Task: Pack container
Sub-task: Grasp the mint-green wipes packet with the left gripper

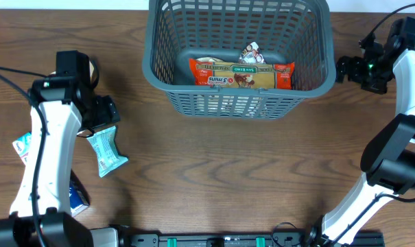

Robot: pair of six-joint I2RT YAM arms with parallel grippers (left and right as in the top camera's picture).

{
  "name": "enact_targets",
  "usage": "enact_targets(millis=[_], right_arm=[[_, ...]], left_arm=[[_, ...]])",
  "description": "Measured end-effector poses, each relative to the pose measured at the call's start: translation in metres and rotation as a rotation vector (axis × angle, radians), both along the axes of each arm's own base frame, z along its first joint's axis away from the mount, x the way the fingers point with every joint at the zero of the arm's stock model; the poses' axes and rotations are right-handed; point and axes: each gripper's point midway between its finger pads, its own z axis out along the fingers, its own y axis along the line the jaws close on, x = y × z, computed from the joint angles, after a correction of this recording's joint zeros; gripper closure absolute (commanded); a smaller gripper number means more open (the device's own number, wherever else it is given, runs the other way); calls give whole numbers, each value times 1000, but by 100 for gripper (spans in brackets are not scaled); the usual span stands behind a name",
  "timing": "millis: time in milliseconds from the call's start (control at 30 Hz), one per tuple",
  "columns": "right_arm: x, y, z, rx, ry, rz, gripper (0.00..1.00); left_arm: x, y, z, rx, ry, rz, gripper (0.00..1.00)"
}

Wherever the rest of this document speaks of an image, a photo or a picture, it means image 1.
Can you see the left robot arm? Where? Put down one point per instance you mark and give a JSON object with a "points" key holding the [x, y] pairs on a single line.
{"points": [[63, 104]]}

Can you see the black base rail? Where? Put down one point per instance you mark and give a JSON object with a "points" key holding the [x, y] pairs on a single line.
{"points": [[289, 238]]}

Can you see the red spaghetti packet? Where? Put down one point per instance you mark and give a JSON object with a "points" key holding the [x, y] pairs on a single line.
{"points": [[242, 76]]}

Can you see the teal snack packet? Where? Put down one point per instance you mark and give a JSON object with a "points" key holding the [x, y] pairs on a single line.
{"points": [[108, 156]]}

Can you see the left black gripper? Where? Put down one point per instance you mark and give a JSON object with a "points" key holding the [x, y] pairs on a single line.
{"points": [[107, 110]]}

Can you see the grey plastic basket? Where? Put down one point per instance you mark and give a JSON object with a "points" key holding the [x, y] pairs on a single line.
{"points": [[287, 31]]}

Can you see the brown Panners snack bag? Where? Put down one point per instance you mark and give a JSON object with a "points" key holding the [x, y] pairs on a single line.
{"points": [[207, 60]]}

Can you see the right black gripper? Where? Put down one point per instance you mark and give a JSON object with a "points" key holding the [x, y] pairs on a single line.
{"points": [[378, 86]]}

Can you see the brown white snack bag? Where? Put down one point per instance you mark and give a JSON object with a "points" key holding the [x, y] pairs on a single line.
{"points": [[251, 55]]}

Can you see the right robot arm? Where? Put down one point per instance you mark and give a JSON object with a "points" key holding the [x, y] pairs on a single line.
{"points": [[388, 161]]}

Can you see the colourful tissue multipack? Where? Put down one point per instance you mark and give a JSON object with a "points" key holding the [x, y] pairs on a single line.
{"points": [[79, 200]]}

